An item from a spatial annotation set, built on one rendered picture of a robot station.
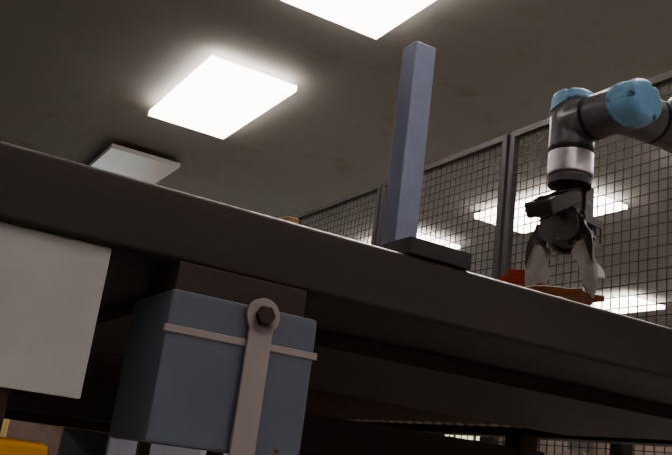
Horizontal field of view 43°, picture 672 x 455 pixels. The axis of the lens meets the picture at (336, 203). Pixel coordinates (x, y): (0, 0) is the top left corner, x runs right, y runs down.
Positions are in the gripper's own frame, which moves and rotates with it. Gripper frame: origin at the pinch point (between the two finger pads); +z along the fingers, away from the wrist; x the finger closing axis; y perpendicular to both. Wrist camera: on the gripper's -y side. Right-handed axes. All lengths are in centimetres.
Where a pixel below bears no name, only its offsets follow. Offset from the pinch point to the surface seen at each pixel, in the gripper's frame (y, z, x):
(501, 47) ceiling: 241, -208, 184
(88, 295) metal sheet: -84, 20, -8
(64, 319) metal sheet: -86, 22, -8
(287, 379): -69, 24, -15
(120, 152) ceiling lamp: 224, -201, 546
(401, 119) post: 118, -106, 142
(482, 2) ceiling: 196, -208, 166
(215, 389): -75, 26, -13
